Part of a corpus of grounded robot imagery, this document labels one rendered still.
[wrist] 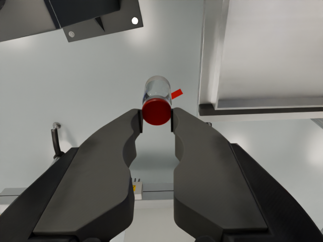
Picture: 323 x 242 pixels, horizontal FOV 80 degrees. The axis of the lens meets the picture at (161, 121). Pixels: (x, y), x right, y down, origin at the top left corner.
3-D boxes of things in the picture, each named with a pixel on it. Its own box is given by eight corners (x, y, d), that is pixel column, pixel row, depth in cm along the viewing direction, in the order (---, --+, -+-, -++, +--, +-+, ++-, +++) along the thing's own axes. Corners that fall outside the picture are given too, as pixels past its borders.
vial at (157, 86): (170, 74, 16) (172, 96, 13) (170, 98, 17) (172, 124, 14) (143, 75, 16) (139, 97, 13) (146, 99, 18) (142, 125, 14)
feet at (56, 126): (61, 121, 147) (52, 132, 135) (79, 168, 174) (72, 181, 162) (50, 122, 147) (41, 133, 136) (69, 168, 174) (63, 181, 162)
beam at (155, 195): (260, 179, 120) (269, 196, 110) (256, 188, 124) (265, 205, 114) (4, 187, 123) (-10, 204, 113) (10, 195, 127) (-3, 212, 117)
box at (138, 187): (142, 181, 116) (141, 194, 109) (143, 187, 119) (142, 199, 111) (122, 181, 117) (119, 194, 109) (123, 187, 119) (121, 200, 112)
